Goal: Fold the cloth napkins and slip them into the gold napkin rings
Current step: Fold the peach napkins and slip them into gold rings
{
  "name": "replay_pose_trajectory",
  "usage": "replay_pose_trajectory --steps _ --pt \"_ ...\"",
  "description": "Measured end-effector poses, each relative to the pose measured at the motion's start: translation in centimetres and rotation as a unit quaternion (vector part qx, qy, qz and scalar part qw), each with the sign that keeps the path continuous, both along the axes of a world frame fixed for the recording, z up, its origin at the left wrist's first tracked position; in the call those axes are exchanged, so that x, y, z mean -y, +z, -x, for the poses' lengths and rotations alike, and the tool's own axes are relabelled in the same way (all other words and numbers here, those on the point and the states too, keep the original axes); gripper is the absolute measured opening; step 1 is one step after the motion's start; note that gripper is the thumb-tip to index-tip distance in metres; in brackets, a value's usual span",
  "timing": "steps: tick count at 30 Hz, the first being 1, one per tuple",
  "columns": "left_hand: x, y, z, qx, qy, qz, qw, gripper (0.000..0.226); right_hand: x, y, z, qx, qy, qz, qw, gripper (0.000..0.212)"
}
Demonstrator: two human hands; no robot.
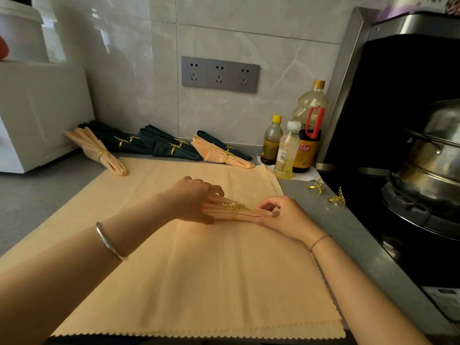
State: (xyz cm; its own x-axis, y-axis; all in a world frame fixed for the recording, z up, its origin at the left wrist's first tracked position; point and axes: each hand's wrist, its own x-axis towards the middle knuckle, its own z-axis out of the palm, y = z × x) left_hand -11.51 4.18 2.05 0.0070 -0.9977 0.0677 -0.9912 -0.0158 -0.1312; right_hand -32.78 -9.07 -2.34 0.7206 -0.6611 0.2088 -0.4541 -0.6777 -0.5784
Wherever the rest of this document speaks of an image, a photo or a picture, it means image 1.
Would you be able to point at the brown sauce bottle yellow cap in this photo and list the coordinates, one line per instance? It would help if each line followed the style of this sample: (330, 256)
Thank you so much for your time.
(271, 143)

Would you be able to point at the person's left forearm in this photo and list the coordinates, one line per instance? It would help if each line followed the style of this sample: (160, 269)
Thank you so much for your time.
(72, 276)

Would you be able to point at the grey triple wall socket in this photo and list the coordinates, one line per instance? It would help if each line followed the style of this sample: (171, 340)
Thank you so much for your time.
(220, 74)

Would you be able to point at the red round object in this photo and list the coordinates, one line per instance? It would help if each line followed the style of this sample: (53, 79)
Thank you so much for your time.
(3, 48)

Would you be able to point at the clear bottle white cap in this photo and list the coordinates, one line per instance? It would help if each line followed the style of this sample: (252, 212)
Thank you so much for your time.
(286, 154)

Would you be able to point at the folded dark green napkin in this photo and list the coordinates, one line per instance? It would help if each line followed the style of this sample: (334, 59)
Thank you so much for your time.
(160, 134)
(215, 141)
(104, 138)
(183, 152)
(138, 138)

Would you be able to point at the black integrated stove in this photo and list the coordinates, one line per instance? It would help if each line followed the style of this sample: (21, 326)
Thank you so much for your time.
(381, 104)

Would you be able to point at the large peach cloth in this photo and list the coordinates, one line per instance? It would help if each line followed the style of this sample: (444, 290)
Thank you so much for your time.
(201, 276)

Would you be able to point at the person's left thumb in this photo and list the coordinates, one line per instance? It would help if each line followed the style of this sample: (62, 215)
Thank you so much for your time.
(205, 218)

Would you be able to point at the person's right hand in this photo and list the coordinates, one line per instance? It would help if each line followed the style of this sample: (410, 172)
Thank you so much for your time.
(293, 220)

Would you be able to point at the stainless steel steamer pot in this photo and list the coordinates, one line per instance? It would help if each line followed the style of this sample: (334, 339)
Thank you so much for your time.
(431, 158)

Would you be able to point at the peach napkin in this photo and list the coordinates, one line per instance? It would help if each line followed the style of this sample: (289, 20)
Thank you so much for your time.
(212, 152)
(102, 154)
(251, 213)

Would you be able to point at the person's right thumb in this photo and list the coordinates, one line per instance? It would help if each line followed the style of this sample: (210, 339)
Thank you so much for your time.
(264, 220)

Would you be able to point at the white plastic container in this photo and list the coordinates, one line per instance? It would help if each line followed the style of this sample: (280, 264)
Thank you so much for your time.
(21, 32)

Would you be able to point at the white countertop appliance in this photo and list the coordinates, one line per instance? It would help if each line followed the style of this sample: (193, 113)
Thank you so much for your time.
(39, 111)

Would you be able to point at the person's right forearm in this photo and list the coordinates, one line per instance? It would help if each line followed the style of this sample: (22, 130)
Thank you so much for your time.
(359, 294)

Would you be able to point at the person's left hand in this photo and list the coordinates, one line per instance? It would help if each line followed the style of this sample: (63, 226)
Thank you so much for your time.
(187, 199)

